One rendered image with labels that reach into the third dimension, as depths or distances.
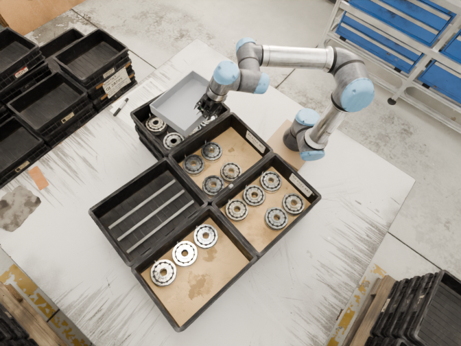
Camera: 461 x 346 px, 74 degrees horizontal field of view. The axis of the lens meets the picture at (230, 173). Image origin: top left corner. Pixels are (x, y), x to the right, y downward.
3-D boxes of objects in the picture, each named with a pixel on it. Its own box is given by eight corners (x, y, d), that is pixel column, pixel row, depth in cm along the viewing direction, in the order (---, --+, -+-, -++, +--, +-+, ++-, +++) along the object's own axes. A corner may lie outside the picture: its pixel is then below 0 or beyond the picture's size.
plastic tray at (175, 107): (193, 77, 144) (192, 69, 140) (226, 99, 139) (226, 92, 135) (151, 112, 134) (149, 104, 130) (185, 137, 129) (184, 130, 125)
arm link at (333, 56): (363, 38, 117) (237, 29, 108) (371, 60, 113) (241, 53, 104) (348, 62, 128) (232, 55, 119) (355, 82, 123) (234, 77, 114)
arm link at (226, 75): (243, 81, 99) (217, 77, 96) (232, 97, 109) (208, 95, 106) (241, 60, 101) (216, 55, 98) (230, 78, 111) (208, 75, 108)
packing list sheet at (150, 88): (149, 75, 187) (149, 75, 187) (177, 96, 182) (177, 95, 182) (107, 108, 174) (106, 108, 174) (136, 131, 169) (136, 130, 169)
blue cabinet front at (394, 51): (335, 31, 275) (364, -34, 225) (408, 73, 259) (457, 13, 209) (333, 33, 274) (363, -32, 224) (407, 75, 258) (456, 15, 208)
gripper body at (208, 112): (192, 109, 121) (199, 94, 110) (206, 95, 124) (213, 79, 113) (207, 122, 122) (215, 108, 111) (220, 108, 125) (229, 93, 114)
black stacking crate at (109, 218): (169, 167, 149) (166, 156, 139) (208, 212, 141) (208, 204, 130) (95, 220, 135) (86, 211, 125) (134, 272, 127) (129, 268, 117)
